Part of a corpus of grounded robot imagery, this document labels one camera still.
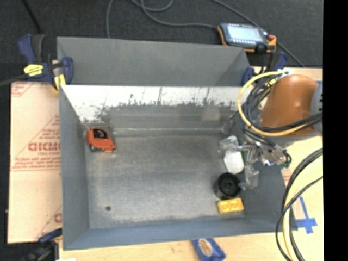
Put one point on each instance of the yellow flat block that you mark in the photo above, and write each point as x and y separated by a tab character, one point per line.
230	206

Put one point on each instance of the grey metal bin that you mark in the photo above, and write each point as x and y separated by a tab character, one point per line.
163	173

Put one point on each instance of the white rounded block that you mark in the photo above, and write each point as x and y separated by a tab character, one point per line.
233	161

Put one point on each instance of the black round wheel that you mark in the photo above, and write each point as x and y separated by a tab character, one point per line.
227	186

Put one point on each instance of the brown cardboard board red print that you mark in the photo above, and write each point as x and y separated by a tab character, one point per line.
32	173

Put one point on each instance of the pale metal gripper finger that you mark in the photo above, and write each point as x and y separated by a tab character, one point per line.
229	143
250	179

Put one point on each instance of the orange tape measure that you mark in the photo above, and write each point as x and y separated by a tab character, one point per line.
100	140

